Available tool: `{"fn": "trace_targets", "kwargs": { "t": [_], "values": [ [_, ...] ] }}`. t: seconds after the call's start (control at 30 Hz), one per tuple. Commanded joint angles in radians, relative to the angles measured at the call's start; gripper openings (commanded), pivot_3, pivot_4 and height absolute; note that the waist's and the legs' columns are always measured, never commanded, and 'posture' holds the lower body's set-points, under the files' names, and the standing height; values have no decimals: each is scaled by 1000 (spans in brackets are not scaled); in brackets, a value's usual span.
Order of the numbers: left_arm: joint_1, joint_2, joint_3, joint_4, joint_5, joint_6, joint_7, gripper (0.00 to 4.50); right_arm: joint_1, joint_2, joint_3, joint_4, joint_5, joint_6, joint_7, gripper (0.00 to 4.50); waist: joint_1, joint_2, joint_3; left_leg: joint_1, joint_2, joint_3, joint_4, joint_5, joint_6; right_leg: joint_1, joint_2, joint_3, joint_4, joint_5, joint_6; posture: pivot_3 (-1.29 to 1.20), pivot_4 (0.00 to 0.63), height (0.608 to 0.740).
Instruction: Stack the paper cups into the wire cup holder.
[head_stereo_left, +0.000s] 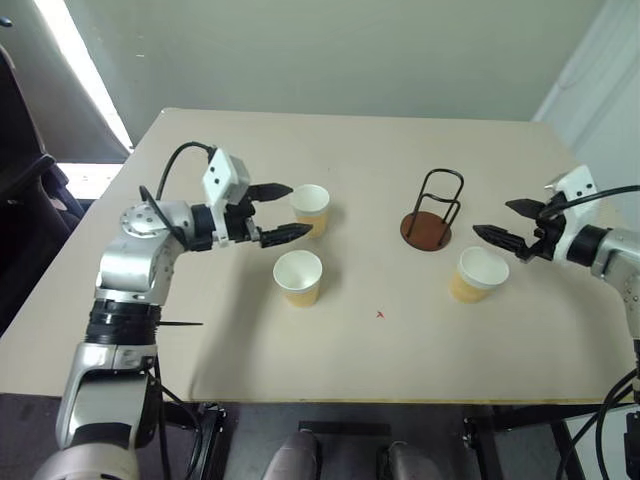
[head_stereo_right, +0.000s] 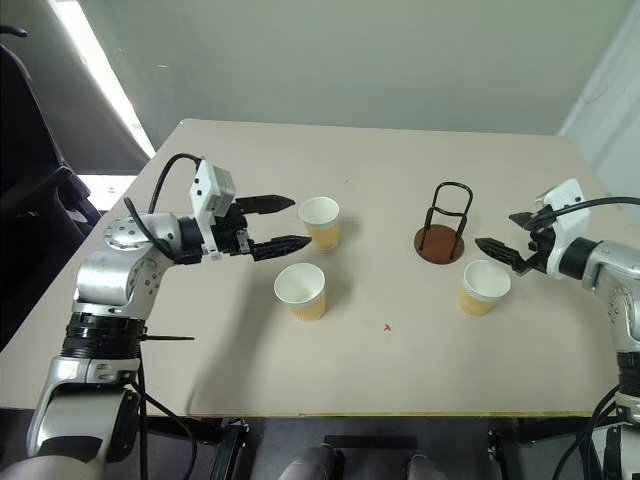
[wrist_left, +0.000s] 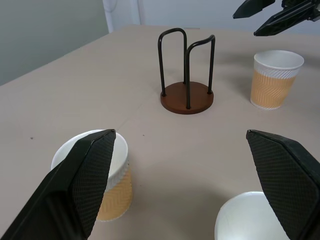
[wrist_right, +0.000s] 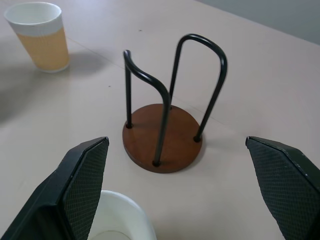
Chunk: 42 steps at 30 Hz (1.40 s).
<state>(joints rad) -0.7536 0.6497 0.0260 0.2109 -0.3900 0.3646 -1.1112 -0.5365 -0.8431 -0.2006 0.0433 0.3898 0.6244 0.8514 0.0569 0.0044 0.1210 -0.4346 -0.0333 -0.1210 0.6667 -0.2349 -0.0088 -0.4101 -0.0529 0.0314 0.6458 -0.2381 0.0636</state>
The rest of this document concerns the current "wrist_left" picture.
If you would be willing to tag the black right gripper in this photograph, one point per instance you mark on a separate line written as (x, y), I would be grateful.
(303, 3)

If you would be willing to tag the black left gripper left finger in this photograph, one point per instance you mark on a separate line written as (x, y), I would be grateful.
(72, 190)

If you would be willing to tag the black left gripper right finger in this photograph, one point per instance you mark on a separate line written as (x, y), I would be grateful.
(287, 180)

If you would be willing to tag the white post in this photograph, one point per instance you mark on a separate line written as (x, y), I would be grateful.
(110, 12)

